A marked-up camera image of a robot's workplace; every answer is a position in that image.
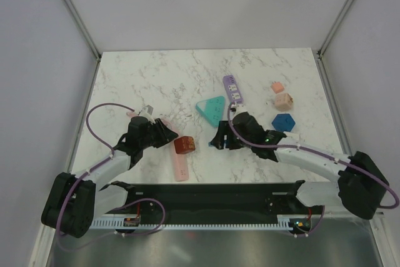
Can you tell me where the left aluminium frame post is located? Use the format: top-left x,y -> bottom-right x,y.
62,0 -> 102,62

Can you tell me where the aluminium frame post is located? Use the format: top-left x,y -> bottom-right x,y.
62,0 -> 102,62
315,0 -> 376,58

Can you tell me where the blue cube plug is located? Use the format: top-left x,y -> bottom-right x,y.
271,113 -> 296,132

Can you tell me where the white cable duct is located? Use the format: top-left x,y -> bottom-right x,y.
89,214 -> 308,231

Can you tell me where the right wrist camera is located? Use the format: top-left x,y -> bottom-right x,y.
229,104 -> 248,119

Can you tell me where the right aluminium frame post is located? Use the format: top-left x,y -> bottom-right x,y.
315,0 -> 376,58

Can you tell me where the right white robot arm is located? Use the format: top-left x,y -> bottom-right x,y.
209,112 -> 389,220

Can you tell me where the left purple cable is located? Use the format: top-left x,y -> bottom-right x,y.
56,103 -> 138,238

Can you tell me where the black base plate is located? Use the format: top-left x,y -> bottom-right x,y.
113,182 -> 322,224

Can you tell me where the teal power strip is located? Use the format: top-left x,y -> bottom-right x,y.
195,96 -> 226,128

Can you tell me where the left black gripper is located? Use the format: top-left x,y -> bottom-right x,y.
139,118 -> 178,149

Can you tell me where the peach cube plug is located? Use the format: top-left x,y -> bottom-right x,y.
274,93 -> 294,111

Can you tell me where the brown cube plug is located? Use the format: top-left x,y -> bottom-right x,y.
174,136 -> 196,154

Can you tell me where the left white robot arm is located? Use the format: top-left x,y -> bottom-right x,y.
41,116 -> 178,238

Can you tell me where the purple power strip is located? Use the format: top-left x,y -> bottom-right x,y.
222,74 -> 243,104

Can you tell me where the pink plug adapter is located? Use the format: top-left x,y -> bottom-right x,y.
271,82 -> 285,94

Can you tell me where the pink power strip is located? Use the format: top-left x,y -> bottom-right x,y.
162,119 -> 190,183

